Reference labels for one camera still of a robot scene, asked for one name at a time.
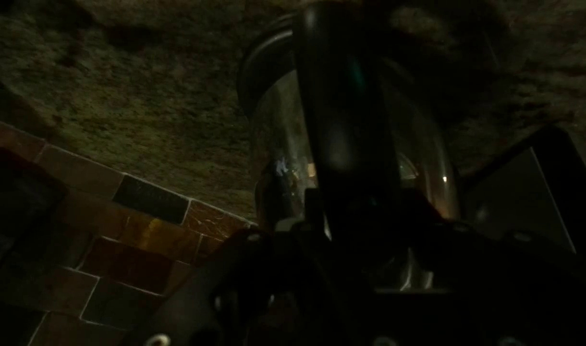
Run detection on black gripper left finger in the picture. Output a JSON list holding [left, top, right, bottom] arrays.
[[151, 227, 324, 346]]

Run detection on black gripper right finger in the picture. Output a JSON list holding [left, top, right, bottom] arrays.
[[393, 219, 586, 346]]

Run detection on stainless steel microwave oven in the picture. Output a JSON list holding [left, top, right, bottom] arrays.
[[461, 127, 586, 258]]

